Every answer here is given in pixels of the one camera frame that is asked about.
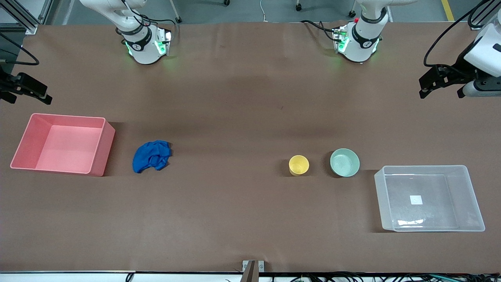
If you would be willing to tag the clear plastic box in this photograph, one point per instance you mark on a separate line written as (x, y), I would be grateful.
(428, 197)

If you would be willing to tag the yellow plastic cup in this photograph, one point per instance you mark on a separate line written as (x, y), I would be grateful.
(298, 165)

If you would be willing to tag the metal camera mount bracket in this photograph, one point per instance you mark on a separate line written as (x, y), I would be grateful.
(253, 270)

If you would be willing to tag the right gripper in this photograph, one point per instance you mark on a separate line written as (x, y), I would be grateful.
(7, 84)

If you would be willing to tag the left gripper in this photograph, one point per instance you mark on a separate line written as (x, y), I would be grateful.
(458, 71)

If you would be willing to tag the aluminium frame profile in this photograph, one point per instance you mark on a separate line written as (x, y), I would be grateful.
(23, 15)

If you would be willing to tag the white label sticker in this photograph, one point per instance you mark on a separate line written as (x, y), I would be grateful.
(416, 199)

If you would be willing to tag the blue cloth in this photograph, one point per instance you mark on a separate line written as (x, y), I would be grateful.
(150, 156)

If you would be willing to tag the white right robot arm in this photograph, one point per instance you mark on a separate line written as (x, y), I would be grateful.
(143, 43)

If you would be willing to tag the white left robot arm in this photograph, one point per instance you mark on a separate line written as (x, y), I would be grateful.
(362, 37)

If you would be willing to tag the pink plastic bin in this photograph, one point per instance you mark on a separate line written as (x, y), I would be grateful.
(62, 145)

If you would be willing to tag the green plastic bowl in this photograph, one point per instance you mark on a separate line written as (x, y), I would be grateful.
(344, 162)

